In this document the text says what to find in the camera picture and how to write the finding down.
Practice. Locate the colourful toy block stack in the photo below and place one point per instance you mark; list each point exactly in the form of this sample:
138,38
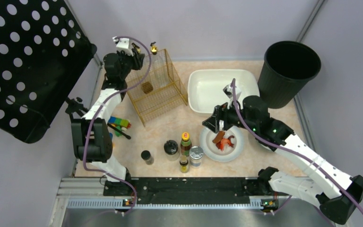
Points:
119,123

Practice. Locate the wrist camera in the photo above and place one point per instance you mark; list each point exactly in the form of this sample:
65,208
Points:
233,93
123,45

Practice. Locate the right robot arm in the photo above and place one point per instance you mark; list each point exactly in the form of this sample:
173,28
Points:
336,193

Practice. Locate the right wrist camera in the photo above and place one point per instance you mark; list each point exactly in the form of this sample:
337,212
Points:
233,93

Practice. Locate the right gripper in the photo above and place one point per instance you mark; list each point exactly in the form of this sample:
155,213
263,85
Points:
216,117

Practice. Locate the black tripod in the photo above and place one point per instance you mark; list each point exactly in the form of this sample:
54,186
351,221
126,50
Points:
76,106

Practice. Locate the black trash bin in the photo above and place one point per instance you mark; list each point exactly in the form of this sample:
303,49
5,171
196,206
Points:
288,66

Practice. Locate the red crab toy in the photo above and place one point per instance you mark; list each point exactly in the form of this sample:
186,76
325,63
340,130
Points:
225,143

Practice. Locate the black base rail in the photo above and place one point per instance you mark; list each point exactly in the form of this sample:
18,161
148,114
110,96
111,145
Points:
187,191

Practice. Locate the black lid glass jar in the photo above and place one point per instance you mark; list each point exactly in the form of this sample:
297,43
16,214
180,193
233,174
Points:
171,150

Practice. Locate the small black cap jar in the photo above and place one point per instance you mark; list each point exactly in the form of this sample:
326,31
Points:
147,157

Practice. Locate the gold wire rack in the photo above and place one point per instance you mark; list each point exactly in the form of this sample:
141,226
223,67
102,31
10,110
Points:
150,101

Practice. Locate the brown food piece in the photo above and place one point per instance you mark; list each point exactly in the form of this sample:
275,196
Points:
218,137

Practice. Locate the clear oil bottle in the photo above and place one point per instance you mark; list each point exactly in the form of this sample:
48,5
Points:
159,67

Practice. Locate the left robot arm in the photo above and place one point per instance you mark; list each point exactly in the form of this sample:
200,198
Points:
92,142

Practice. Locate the white rectangular basin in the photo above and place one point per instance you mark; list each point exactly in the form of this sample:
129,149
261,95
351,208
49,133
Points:
205,88

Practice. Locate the small yellow spice jar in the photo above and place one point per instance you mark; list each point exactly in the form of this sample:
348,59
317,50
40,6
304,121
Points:
184,164

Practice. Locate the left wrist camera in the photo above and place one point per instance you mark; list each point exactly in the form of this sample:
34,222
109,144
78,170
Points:
123,45

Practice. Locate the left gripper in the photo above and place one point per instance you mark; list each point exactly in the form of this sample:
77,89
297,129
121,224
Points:
137,59

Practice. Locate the black perforated panel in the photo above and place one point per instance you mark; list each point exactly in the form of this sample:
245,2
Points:
43,53

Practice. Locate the white plate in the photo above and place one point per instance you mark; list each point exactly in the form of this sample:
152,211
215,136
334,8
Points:
229,153

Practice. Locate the oil bottle with dark liquid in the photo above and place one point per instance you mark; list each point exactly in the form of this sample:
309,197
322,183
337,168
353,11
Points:
146,66

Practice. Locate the sauce bottle yellow cap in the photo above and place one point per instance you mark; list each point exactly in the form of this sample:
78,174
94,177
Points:
185,144

